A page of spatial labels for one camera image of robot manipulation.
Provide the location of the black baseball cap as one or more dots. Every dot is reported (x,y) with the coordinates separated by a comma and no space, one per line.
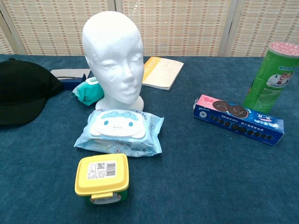
(21,93)

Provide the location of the white foam mannequin head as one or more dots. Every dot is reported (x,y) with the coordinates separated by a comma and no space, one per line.
(112,58)

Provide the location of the light blue wet wipes pack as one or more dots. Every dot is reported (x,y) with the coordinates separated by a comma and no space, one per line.
(116,126)

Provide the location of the yellow and cream notebook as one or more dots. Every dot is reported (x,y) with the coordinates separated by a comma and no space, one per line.
(161,74)

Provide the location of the teal tissue pack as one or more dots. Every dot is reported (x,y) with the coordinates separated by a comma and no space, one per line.
(88,93)

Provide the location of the yellow lidded green container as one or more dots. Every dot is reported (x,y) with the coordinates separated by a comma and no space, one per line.
(102,179)

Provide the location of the blue cookie box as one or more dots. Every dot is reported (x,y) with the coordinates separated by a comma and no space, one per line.
(233,119)

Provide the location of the blue glasses case grey lid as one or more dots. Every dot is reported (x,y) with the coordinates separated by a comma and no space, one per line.
(70,78)

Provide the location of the blue carpet table cover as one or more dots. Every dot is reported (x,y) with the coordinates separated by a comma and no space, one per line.
(210,175)

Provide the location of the green chips can pink lid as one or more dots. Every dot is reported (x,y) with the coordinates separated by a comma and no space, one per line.
(268,81)

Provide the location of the woven bamboo folding screen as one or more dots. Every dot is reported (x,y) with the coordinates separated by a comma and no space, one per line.
(58,23)

